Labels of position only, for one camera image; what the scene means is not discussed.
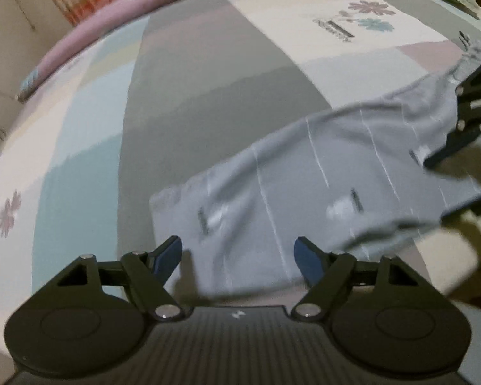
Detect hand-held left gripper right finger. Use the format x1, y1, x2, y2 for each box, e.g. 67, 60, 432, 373
292, 237, 451, 322

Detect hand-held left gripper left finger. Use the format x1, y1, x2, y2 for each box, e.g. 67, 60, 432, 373
28, 236, 185, 322

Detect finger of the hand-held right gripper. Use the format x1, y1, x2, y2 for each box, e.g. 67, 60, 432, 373
423, 50, 481, 169
441, 190, 481, 221

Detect grey striped pants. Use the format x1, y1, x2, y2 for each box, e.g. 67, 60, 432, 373
149, 40, 481, 293

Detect purple floral quilt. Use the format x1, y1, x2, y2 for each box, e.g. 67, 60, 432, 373
16, 0, 293, 103

